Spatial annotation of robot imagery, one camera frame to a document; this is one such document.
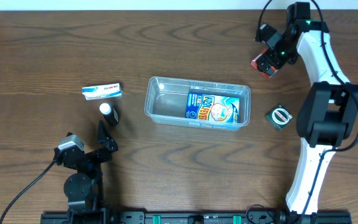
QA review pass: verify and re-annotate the red small box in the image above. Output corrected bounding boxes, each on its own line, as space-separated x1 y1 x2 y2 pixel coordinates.
250 49 278 80

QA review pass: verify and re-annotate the green Zam-Buk box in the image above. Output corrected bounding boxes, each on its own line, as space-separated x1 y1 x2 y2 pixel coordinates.
265 104 293 130

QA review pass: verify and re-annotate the blue Kool Fever box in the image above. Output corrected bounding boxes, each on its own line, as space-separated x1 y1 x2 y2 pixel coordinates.
185 92 240 123

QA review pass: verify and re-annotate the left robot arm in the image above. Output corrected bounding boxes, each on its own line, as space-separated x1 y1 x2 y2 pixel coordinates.
53 121 118 213

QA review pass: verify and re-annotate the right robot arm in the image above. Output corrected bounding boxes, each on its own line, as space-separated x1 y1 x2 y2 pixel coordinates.
251 2 358 216

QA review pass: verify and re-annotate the clear plastic container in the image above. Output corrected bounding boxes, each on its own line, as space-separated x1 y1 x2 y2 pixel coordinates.
144 77 250 131

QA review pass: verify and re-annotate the dark bottle white cap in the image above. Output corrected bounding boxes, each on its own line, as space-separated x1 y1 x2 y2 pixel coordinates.
99 103 119 126

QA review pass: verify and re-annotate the white blue medicine box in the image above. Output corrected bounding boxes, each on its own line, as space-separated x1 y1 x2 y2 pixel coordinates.
82 83 123 100

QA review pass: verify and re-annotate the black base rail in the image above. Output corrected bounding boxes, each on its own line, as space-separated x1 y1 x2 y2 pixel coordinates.
40 209 352 224

